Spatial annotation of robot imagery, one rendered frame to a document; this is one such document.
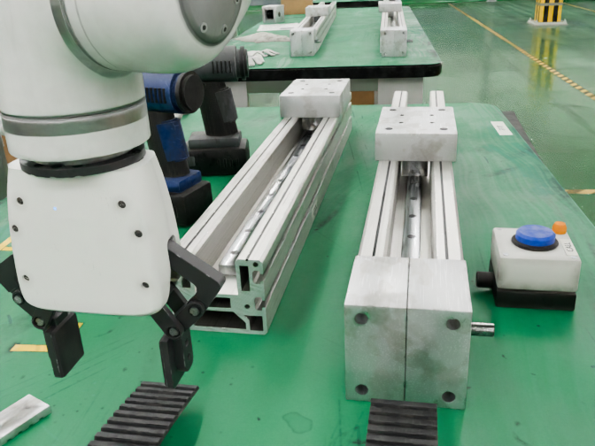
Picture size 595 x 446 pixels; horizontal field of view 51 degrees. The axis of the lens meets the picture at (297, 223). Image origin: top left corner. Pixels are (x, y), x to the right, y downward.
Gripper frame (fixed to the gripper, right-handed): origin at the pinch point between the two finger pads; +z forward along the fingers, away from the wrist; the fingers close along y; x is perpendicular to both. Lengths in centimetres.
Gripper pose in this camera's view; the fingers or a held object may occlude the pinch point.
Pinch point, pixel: (120, 357)
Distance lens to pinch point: 47.7
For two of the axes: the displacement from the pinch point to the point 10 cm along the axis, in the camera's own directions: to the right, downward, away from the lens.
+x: 1.9, -3.9, 9.0
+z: 0.4, 9.2, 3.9
